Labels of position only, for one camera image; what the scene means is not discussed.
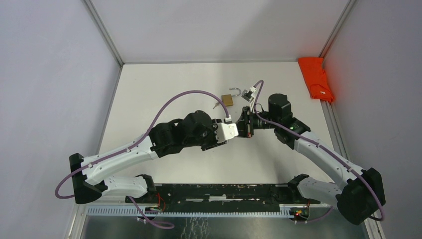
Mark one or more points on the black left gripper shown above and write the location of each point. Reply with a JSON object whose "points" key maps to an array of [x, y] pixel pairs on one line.
{"points": [[214, 143]]}

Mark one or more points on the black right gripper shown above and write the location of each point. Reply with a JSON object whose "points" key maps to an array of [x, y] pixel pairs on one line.
{"points": [[246, 130]]}

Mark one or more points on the large brass padlock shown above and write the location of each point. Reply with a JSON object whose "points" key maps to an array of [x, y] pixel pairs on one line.
{"points": [[227, 99]]}

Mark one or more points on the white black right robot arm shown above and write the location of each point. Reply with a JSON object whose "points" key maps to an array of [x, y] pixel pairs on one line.
{"points": [[357, 193]]}

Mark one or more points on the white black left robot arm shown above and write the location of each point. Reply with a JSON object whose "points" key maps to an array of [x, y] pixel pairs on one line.
{"points": [[95, 176]]}

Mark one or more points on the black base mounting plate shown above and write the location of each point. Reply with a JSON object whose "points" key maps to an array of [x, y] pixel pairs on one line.
{"points": [[223, 198]]}

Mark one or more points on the orange folded cloth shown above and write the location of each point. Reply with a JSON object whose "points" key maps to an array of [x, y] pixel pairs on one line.
{"points": [[315, 78]]}

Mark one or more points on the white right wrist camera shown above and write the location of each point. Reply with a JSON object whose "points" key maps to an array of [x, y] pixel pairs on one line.
{"points": [[250, 96]]}

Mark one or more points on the aluminium front frame rail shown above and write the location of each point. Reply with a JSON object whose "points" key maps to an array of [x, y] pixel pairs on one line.
{"points": [[122, 218]]}

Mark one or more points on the aluminium corner frame post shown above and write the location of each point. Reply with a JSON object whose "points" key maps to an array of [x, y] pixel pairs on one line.
{"points": [[337, 28]]}

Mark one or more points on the left aluminium corner post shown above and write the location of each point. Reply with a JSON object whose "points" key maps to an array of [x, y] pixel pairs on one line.
{"points": [[94, 14]]}

